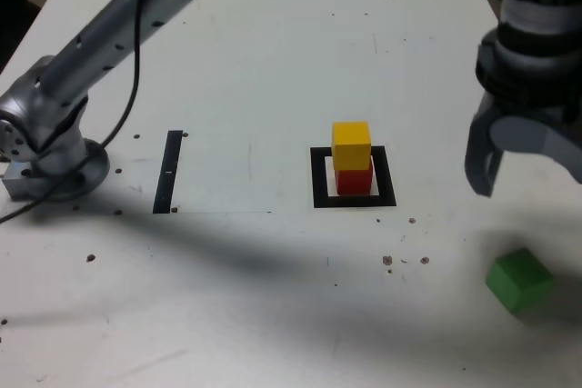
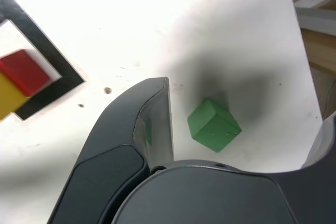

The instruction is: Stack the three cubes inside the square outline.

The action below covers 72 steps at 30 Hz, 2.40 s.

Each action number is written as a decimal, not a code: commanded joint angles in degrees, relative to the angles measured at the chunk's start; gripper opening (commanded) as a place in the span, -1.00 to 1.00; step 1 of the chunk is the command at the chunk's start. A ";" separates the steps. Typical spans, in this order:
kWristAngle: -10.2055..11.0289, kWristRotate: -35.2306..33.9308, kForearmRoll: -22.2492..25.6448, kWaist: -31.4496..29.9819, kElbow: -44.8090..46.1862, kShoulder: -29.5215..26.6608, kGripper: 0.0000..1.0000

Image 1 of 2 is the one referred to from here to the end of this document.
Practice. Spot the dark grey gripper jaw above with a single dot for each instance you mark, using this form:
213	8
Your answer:
479	161

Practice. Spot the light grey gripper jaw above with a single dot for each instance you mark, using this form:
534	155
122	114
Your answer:
523	136

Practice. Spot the green cube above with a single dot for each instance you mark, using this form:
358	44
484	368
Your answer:
516	279

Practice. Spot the red cube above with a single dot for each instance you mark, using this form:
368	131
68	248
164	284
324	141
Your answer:
354	181

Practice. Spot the yellow cube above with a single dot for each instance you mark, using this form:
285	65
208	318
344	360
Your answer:
350	152

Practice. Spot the black tape square outline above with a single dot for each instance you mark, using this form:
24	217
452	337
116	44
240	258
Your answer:
318	179

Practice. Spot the black tape strip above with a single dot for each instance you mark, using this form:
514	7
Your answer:
166	179

